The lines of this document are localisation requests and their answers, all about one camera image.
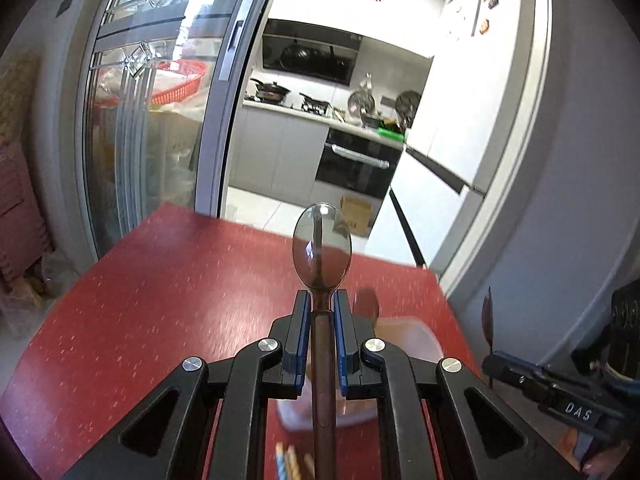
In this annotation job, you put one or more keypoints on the black frying pan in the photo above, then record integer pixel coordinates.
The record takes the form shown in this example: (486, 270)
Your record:
(312, 99)

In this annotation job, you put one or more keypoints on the cooking pot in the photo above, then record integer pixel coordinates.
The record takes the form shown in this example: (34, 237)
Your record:
(372, 120)

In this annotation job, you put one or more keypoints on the white upper cabinets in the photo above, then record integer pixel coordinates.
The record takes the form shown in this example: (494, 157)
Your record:
(350, 15)

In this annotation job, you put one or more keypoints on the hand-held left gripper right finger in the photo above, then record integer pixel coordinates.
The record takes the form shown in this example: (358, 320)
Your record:
(341, 330)

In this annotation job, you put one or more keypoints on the round dark steamer rack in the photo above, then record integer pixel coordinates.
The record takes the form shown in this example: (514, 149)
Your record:
(407, 106)

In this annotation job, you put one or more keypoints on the red plastic basket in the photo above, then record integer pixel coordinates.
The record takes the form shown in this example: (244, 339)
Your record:
(175, 77)

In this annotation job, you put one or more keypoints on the round metal steamer rack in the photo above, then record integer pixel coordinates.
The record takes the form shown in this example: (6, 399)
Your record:
(361, 101)

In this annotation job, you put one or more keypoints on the white refrigerator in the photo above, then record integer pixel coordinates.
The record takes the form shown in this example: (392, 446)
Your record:
(475, 110)

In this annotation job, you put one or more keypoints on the black range hood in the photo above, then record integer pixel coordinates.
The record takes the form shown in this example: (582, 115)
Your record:
(310, 52)

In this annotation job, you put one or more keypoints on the dark rectangular fridge magnet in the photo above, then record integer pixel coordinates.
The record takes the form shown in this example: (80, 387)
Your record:
(491, 1)

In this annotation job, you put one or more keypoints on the green tray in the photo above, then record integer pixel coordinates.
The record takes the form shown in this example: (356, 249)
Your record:
(391, 132)

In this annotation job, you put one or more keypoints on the cardboard box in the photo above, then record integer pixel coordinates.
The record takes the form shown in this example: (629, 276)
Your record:
(357, 215)

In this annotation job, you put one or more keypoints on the dark wall switch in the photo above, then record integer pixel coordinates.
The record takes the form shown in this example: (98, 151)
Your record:
(67, 4)

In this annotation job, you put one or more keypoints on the black wok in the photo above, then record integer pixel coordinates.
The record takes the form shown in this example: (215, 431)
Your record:
(270, 89)

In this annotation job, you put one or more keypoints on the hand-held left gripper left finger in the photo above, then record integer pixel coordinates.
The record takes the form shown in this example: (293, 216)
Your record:
(302, 330)

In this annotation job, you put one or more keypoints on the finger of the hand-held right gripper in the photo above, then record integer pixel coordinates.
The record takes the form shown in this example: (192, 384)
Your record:
(565, 407)
(550, 371)

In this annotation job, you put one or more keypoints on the grey kitchen base cabinets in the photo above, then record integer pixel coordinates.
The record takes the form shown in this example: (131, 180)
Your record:
(275, 150)

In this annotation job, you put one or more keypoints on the gas stove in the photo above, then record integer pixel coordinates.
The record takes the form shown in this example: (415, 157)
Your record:
(300, 108)

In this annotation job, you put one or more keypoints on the person's right hand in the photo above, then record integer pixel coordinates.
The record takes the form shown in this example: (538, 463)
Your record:
(580, 452)

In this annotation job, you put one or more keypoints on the clear plastic bag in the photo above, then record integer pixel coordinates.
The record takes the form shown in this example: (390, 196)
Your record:
(35, 295)

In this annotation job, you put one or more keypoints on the translucent plastic container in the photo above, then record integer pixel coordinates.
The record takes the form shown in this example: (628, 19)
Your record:
(410, 335)

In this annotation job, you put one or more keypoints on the stack of pink stools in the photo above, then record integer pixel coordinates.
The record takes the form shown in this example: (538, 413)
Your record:
(22, 210)

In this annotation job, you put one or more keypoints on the glass sliding door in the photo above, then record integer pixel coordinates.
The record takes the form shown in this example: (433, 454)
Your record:
(150, 160)

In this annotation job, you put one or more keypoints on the round brown fridge magnet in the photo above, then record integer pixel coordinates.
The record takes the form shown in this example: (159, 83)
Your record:
(484, 27)

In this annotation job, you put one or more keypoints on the black built-in oven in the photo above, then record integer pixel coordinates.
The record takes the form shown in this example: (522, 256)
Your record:
(357, 162)

